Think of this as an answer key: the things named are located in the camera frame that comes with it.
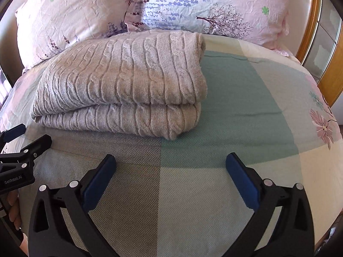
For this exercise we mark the frosted glass panel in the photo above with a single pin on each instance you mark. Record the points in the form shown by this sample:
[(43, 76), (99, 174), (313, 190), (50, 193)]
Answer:
[(325, 40)]

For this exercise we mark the green and cream checked blanket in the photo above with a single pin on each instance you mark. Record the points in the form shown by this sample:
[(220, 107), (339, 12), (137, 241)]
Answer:
[(201, 166)]

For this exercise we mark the pink floral pillow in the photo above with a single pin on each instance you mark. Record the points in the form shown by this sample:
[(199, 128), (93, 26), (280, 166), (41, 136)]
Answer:
[(72, 18), (214, 5)]

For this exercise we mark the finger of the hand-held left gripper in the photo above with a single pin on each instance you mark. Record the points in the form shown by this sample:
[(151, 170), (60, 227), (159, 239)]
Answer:
[(14, 134), (36, 146)]

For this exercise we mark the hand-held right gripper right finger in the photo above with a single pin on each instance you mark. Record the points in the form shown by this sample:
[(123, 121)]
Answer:
[(242, 184)]

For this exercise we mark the person's left hand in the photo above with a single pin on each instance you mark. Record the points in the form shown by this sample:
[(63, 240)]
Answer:
[(13, 206)]

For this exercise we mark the wooden headboard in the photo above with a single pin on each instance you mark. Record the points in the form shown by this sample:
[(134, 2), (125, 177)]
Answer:
[(310, 26)]

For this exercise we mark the floral bed sheet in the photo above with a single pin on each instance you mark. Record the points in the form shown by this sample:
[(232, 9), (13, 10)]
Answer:
[(323, 128)]

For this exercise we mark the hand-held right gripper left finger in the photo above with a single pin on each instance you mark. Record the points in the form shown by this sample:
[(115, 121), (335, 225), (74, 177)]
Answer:
[(98, 186)]

